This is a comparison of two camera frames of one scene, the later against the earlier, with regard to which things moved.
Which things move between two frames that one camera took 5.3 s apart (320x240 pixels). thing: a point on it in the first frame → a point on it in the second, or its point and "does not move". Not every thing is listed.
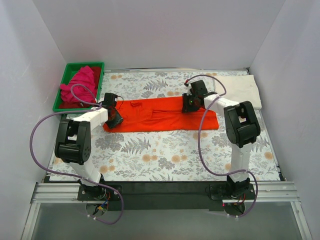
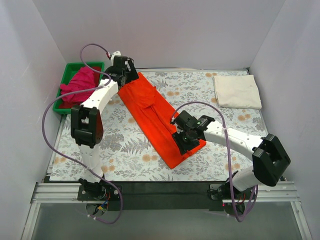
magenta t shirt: [81, 87] does not move
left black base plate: [99, 192] does not move
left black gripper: [114, 119] → [131, 75]
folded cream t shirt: [241, 89] does not move
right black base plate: [221, 192] does not move
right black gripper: [188, 106] → [184, 144]
